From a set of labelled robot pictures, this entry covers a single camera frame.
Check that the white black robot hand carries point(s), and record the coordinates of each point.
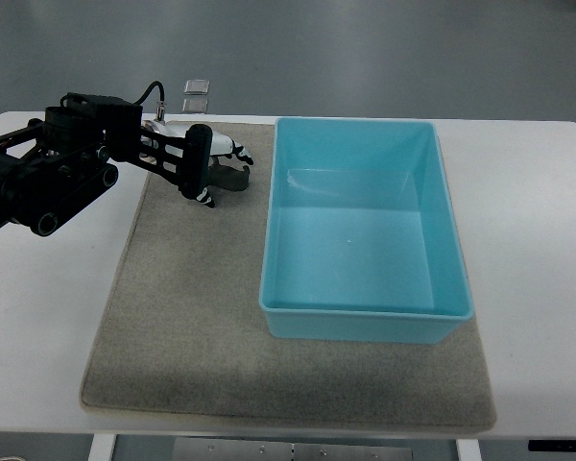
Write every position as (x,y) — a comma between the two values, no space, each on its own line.
(221,144)

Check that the brown hippo toy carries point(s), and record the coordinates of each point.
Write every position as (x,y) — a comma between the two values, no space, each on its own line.
(227,177)

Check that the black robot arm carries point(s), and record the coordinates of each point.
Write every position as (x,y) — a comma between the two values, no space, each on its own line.
(58,165)

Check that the blue plastic box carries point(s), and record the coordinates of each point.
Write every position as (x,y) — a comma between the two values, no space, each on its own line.
(361,241)

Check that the lower clear floor plate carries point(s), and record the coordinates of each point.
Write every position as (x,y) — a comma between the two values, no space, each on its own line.
(194,105)

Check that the grey felt mat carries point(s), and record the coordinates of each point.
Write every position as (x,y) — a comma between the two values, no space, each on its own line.
(183,337)

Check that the black table control panel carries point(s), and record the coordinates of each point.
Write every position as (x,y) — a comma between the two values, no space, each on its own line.
(552,445)

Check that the metal table base plate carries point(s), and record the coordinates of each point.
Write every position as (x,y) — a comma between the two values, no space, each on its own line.
(224,449)

